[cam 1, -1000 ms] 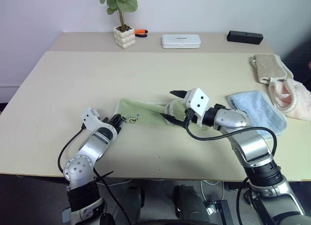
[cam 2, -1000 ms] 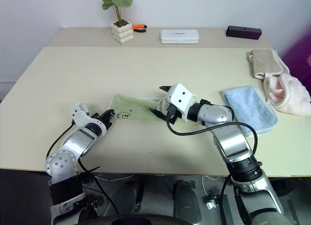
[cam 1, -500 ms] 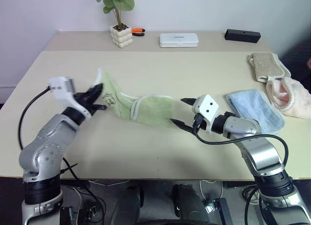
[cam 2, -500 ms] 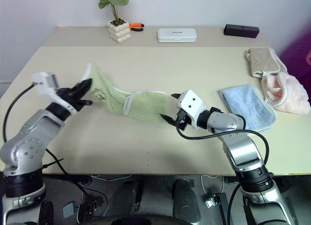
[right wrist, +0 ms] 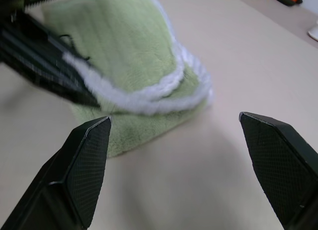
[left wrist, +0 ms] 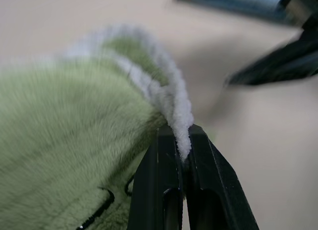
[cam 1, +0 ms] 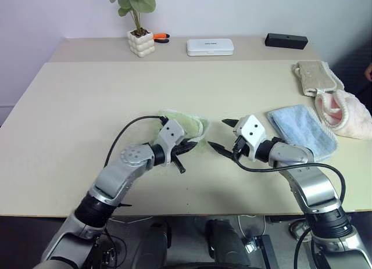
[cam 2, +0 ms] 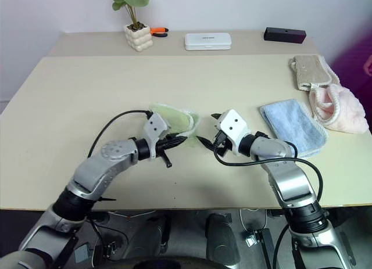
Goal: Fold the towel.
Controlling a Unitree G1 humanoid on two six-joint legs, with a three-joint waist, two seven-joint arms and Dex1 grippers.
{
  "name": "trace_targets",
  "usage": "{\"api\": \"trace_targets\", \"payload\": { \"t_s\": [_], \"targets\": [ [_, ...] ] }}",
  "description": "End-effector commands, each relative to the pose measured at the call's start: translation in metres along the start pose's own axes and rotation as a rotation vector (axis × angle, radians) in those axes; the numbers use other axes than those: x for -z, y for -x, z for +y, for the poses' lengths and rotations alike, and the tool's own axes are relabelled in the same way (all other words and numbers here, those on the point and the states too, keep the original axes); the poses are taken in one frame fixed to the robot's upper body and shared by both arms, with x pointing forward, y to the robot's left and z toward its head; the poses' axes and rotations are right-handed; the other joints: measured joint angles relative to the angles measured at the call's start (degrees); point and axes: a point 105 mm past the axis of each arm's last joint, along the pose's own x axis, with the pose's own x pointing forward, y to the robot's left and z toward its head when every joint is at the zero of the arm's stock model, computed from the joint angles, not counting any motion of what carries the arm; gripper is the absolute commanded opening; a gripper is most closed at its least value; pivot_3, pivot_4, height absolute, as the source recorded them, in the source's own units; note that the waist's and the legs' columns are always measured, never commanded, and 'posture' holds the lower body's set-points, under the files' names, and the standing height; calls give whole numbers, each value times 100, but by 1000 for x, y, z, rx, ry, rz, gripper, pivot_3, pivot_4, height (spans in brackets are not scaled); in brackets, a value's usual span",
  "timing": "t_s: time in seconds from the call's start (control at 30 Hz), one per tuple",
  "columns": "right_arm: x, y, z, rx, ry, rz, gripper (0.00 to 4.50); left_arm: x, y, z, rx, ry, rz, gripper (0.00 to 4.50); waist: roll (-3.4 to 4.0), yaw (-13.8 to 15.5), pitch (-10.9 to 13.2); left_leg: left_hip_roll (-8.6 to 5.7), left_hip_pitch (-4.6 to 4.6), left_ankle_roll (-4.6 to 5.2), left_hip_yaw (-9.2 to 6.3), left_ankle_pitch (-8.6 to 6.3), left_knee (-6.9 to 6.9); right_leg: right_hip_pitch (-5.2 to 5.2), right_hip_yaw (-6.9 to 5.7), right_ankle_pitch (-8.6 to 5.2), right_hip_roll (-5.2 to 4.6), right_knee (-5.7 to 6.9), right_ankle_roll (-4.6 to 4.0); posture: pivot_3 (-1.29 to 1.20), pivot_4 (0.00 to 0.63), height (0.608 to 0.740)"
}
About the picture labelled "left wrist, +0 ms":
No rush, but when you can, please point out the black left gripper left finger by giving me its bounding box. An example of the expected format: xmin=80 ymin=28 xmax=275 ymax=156
xmin=126 ymin=127 xmax=185 ymax=230

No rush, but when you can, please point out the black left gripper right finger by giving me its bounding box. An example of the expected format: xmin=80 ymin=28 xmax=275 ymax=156
xmin=183 ymin=124 xmax=259 ymax=230

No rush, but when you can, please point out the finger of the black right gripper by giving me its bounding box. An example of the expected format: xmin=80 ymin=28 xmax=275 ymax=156
xmin=224 ymin=36 xmax=318 ymax=86

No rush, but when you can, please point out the green towel with white edge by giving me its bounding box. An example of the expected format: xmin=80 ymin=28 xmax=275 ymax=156
xmin=0 ymin=23 xmax=195 ymax=230

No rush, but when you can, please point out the dark bluish background object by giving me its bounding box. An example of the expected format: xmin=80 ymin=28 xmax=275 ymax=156
xmin=173 ymin=0 xmax=299 ymax=26

